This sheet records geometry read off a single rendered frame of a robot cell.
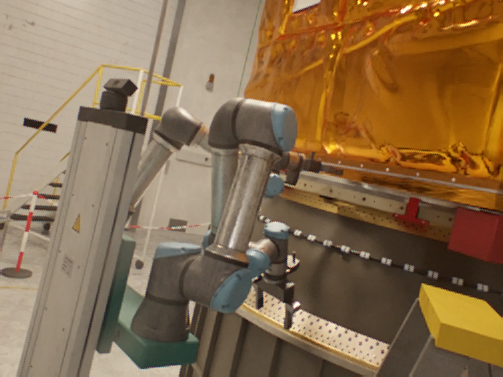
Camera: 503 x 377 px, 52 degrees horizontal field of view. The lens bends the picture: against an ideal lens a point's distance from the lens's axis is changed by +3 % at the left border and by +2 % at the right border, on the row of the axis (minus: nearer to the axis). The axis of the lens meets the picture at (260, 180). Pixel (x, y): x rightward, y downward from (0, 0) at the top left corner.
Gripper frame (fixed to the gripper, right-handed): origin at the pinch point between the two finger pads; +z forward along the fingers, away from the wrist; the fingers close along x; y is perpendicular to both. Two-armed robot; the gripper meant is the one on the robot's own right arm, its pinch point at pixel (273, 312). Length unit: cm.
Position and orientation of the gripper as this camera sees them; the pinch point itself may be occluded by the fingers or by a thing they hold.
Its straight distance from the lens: 167.1
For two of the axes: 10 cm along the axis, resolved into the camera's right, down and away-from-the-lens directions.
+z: -0.2, 9.2, 4.0
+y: -7.4, 2.5, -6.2
